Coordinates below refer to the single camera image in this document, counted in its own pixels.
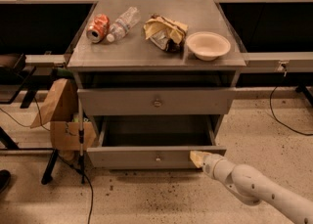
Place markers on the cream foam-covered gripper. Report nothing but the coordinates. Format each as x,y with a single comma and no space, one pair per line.
211,163

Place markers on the grey drawer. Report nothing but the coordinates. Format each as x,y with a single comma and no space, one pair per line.
153,141
154,101

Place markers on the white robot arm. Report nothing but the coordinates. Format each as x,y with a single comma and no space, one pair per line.
251,187

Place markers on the grey drawer cabinet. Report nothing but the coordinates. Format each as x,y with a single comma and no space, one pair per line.
135,62

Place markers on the white paper bowl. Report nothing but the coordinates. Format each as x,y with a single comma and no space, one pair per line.
208,46

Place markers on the crumpled yellow chip bag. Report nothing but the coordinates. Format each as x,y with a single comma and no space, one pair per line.
168,35

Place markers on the silver black tripod pole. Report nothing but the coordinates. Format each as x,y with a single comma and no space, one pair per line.
81,141

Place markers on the brown cardboard box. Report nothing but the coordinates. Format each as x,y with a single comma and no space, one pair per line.
60,110

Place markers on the clear plastic water bottle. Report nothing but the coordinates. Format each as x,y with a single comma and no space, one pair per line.
121,26

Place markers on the crushed orange soda can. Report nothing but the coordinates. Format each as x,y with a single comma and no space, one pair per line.
98,28

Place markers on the black stand left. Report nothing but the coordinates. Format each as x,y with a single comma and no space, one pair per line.
15,76

